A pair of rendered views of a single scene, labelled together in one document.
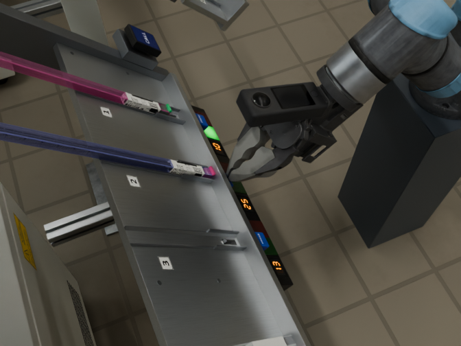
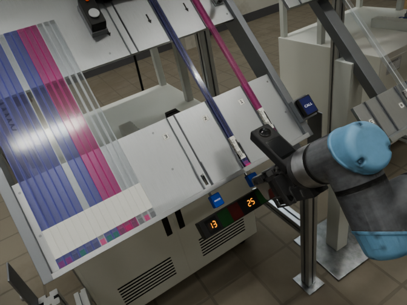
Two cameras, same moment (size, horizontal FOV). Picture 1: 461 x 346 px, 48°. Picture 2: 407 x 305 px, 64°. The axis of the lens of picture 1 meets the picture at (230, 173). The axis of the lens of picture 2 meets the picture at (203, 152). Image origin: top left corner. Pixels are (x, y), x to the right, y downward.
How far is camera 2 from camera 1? 0.66 m
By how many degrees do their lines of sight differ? 61
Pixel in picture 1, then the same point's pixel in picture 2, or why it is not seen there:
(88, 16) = (341, 107)
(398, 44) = (318, 146)
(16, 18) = (257, 52)
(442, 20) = (341, 146)
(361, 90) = (295, 165)
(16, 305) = not seen: hidden behind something
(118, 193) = (192, 111)
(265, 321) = (161, 201)
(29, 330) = not seen: hidden behind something
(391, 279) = not seen: outside the picture
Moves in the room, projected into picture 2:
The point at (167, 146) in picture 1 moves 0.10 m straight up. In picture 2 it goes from (248, 138) to (243, 102)
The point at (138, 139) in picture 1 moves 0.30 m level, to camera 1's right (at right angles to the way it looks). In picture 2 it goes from (237, 120) to (276, 199)
